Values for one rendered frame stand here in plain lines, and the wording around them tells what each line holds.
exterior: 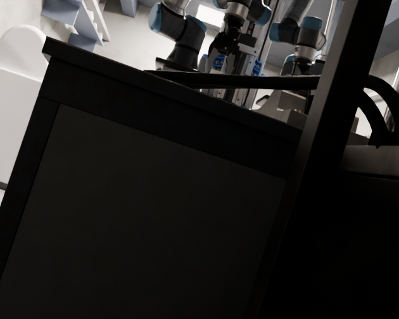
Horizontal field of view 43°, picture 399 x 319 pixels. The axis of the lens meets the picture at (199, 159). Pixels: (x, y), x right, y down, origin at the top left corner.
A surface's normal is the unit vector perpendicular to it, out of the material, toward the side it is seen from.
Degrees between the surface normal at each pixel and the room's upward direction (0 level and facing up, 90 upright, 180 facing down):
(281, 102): 84
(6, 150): 90
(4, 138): 90
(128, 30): 90
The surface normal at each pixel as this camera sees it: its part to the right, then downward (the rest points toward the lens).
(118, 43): 0.08, 0.00
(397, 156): -0.93, -0.31
